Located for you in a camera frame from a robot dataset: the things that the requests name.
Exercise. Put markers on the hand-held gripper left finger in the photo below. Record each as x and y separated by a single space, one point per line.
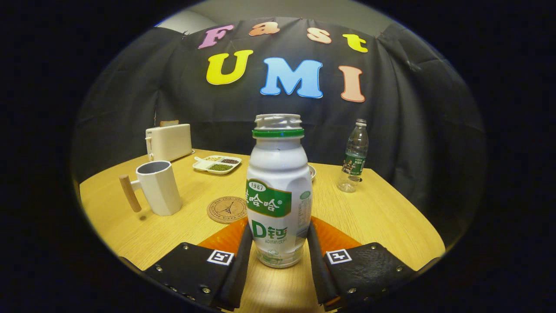
241 269

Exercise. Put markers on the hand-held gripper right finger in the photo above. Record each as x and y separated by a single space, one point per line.
319 269

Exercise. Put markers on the round cork coaster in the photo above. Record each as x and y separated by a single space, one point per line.
226 211

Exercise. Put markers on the white juice bottle green label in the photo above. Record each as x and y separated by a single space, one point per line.
278 174

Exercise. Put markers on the clear plastic water bottle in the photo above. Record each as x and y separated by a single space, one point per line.
354 161

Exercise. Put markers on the wooden table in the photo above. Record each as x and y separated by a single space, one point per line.
382 217

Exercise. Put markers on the white round plate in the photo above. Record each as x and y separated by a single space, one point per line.
312 172

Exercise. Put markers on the white divided bean dish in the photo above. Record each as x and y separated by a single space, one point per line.
204 165

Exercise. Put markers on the cream toaster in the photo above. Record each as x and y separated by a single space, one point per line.
171 141

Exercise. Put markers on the bread slice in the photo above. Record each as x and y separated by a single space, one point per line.
169 123

